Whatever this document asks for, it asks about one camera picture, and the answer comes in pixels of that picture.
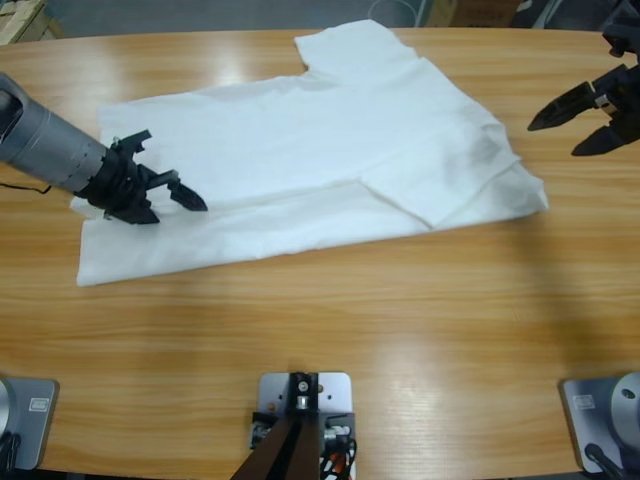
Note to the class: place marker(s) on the brown cardboard box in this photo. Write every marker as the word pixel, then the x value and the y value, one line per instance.
pixel 470 12

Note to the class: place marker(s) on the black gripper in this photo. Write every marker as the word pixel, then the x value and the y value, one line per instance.
pixel 622 100
pixel 115 185

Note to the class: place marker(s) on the black chair base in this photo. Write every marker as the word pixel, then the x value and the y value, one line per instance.
pixel 565 12

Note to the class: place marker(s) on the wrist dark camera bracket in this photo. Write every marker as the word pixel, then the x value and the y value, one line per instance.
pixel 625 37

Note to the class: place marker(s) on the arm grey base plate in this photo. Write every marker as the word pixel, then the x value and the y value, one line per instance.
pixel 600 410
pixel 35 420

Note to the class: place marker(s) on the wrist black camera bracket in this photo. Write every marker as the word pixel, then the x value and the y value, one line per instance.
pixel 132 142

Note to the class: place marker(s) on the white T-shirt with small print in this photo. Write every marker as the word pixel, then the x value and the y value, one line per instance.
pixel 300 150

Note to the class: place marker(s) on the white round hoop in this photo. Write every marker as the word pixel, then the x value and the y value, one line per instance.
pixel 380 7

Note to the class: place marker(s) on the grey white mount block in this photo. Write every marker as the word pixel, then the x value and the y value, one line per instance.
pixel 335 395

